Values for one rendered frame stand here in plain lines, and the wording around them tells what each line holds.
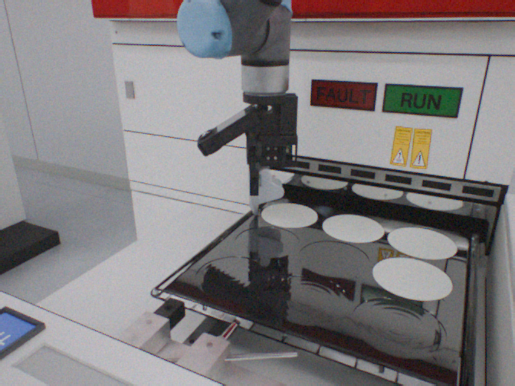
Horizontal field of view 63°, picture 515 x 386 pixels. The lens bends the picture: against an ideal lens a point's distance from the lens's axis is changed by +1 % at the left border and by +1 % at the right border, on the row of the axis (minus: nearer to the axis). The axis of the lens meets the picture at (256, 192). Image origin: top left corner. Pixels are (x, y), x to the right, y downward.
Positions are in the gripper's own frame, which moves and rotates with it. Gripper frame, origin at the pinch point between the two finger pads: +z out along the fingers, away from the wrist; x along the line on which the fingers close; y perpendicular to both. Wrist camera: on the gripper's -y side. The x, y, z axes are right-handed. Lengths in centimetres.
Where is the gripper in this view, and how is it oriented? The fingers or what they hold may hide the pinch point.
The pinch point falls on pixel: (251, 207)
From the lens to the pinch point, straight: 73.6
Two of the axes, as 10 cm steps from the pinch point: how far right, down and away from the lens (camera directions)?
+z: 0.0, 9.2, 3.8
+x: -0.4, -3.8, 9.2
